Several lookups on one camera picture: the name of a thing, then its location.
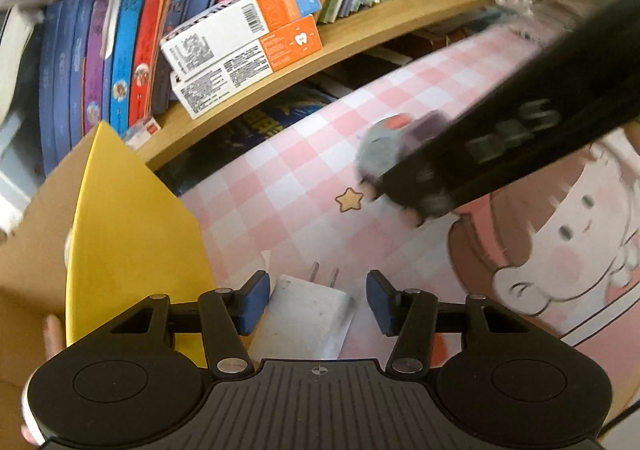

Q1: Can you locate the orange toothpaste box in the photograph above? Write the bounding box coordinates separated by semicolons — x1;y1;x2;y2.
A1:
160;0;321;78
170;14;322;119

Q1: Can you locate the grey purple toy car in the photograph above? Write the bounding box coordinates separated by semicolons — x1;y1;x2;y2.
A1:
356;110;449;189

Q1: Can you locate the white power adapter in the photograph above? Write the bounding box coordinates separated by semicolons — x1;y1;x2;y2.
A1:
248;262;357;363

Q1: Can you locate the yellow cardboard box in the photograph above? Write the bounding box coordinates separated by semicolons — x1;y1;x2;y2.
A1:
1;124;215;449

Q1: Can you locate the lower orange toothpaste box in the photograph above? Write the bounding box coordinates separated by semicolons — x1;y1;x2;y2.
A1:
170;14;322;119

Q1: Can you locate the upper orange toothpaste box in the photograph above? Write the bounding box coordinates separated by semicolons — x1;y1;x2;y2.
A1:
160;0;321;78

